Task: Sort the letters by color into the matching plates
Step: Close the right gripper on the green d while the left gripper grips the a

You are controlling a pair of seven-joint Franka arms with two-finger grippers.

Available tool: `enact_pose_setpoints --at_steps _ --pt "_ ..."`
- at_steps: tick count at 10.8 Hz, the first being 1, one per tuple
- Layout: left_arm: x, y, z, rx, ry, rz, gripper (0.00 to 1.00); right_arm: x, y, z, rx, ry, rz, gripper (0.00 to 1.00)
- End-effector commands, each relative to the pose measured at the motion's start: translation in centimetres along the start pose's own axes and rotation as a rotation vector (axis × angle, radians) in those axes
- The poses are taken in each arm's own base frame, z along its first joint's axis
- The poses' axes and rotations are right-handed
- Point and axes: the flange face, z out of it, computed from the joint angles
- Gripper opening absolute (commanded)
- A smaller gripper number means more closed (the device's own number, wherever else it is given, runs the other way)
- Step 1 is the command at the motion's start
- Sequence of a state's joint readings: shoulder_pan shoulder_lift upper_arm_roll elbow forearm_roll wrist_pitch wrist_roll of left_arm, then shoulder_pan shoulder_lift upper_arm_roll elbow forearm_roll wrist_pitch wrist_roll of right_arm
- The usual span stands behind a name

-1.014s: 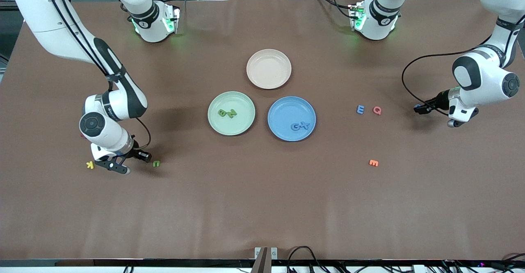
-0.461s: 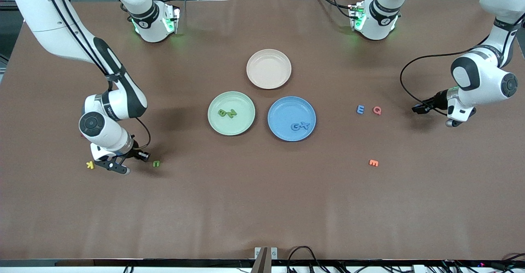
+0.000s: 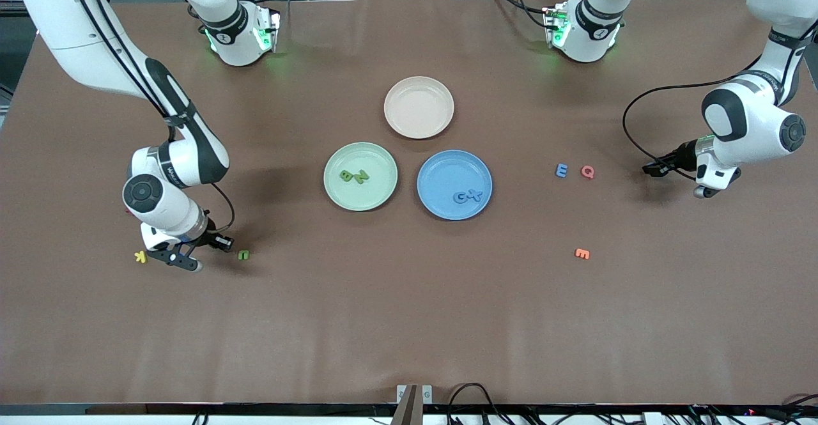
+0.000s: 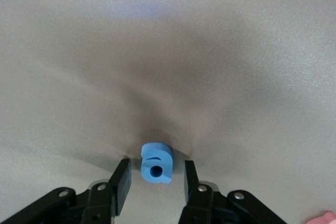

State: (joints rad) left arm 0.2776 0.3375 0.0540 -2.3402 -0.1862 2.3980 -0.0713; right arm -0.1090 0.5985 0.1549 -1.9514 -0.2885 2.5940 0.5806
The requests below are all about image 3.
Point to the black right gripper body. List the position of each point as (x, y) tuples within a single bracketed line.
[(210, 238)]

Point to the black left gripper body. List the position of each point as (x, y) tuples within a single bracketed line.
[(684, 154)]

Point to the blue foam letter E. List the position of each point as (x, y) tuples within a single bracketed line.
[(561, 170)]

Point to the green foam letter B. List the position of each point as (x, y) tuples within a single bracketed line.
[(344, 176)]

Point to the green foam letter N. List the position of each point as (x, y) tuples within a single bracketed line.
[(362, 176)]

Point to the blue foam letter X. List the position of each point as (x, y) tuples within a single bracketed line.
[(473, 195)]

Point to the blue foam letter G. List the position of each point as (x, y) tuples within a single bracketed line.
[(455, 197)]

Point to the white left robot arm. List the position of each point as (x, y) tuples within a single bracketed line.
[(748, 118)]

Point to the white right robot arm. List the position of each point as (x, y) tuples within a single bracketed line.
[(64, 22)]

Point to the yellow foam letter K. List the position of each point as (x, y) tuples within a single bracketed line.
[(139, 257)]

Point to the pink foam letter Q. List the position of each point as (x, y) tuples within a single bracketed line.
[(583, 172)]

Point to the orange foam letter E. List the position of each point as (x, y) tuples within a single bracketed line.
[(581, 254)]

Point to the green plate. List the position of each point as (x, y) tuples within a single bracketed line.
[(367, 198)]

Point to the brown table cover sheet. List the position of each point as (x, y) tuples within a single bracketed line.
[(409, 316)]

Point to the blue plate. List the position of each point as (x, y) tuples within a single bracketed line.
[(441, 176)]

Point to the beige plate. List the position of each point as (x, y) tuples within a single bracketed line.
[(418, 107)]

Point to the brown post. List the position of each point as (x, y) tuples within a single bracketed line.
[(408, 409)]

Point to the grey metal bracket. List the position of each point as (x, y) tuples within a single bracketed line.
[(427, 392)]

